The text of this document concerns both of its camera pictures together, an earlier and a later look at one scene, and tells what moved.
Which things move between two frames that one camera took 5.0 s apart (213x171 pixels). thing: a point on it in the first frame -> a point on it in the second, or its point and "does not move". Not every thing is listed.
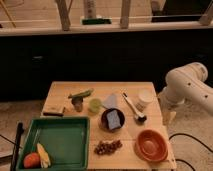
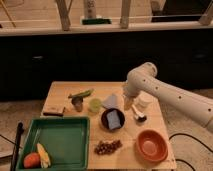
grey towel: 111,101 does not move
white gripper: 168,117 -> 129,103
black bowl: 104,121 does not move
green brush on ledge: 96,21 does not move
